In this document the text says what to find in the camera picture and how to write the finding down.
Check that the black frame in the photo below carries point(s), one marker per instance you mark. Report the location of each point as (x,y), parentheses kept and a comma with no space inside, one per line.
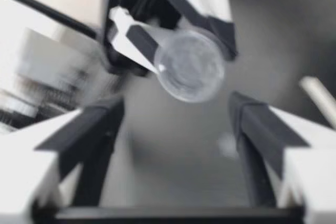
(50,12)

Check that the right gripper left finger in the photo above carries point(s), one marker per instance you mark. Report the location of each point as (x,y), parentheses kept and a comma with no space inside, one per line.
(86,134)

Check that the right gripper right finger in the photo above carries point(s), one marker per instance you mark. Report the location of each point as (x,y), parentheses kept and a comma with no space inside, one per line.
(265,134)

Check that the small clear plastic cup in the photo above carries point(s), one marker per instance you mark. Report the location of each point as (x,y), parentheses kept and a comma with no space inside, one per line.
(189,67)

